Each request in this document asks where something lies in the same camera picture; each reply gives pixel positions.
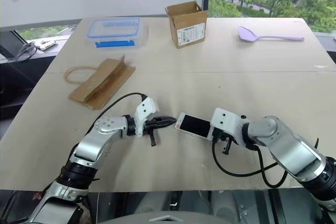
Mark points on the purple plastic rice spoon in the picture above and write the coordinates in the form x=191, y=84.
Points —
x=246, y=34

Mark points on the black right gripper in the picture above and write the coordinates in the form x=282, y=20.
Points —
x=227, y=144

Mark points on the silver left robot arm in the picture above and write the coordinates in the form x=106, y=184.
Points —
x=105, y=129

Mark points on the open cardboard box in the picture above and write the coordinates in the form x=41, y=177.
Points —
x=189, y=30

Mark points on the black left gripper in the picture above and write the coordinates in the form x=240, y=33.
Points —
x=152, y=129

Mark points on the white smartphone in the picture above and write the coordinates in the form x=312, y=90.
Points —
x=179, y=119
x=194, y=125

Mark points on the small white electronic device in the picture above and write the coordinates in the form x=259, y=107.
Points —
x=46, y=45

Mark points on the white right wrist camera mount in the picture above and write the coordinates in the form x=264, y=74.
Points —
x=225, y=123

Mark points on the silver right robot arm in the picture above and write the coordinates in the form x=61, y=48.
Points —
x=288, y=150

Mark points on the clear container with blue lid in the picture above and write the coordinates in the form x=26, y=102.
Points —
x=114, y=31

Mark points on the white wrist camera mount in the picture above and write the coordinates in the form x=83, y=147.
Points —
x=144, y=108
x=225, y=123

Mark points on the grey robot chest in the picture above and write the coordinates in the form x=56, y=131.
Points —
x=147, y=218

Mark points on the folded brown paper bag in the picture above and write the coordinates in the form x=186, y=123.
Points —
x=105, y=83

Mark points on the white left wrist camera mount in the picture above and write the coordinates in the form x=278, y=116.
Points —
x=144, y=108

